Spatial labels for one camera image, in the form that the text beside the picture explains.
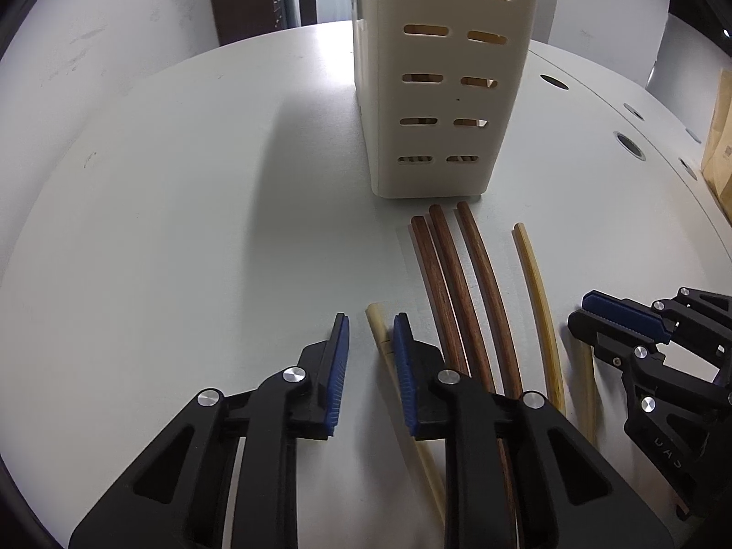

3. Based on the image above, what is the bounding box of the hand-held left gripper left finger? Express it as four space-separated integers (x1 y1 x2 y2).
69 312 351 549

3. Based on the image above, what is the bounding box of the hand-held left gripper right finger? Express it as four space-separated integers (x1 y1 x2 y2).
393 312 676 549

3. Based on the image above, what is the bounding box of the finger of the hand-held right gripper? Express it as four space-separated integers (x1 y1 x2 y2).
582 286 732 367
568 309 670 368

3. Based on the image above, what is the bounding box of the cream slotted utensil holder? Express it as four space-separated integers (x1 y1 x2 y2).
349 0 544 200

